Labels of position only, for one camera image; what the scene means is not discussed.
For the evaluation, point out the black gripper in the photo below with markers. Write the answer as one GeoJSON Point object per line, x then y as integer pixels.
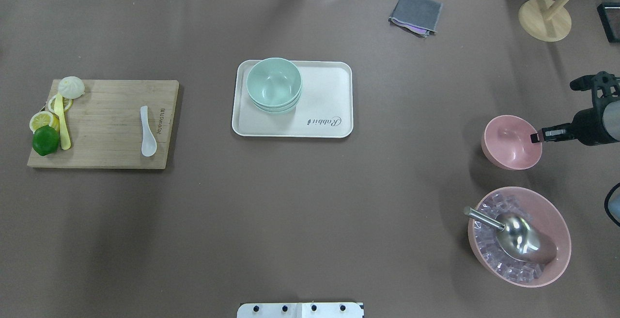
{"type": "Point", "coordinates": [588, 127]}

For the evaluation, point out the small pink bowl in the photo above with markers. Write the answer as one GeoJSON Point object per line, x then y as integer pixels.
{"type": "Point", "coordinates": [506, 143]}

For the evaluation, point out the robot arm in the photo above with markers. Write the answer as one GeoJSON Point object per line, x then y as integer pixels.
{"type": "Point", "coordinates": [598, 125]}

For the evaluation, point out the large pink ice bowl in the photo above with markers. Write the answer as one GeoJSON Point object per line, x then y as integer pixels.
{"type": "Point", "coordinates": [541, 214]}

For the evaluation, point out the upper green bowl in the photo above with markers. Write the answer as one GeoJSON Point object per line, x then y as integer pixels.
{"type": "Point", "coordinates": [274, 82]}

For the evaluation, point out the white ceramic spoon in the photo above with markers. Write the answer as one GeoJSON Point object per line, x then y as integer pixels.
{"type": "Point", "coordinates": [149, 143]}

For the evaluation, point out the yellow plastic spoon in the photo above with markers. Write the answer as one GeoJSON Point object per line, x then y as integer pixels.
{"type": "Point", "coordinates": [58, 107]}

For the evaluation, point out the metal ice scoop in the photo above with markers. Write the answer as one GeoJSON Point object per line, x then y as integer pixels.
{"type": "Point", "coordinates": [517, 237]}

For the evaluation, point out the wooden mug tree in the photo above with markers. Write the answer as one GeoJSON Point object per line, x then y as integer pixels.
{"type": "Point", "coordinates": [545, 20]}

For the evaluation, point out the grey folded cloth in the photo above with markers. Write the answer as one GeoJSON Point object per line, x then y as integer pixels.
{"type": "Point", "coordinates": [417, 16]}

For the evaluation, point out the cream serving tray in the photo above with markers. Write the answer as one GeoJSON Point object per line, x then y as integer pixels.
{"type": "Point", "coordinates": [325, 109]}

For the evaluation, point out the wooden cutting board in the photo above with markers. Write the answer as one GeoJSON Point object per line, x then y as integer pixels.
{"type": "Point", "coordinates": [105, 126]}

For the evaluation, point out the white steamed bun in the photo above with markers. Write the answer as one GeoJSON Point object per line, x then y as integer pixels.
{"type": "Point", "coordinates": [71, 87]}

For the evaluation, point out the lemon slice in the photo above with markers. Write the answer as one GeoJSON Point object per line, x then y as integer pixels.
{"type": "Point", "coordinates": [44, 119]}
{"type": "Point", "coordinates": [50, 104]}

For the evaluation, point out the green lime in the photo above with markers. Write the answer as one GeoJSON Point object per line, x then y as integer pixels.
{"type": "Point", "coordinates": [45, 141]}

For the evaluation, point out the white camera post base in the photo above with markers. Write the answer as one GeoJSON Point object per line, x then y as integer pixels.
{"type": "Point", "coordinates": [301, 310]}

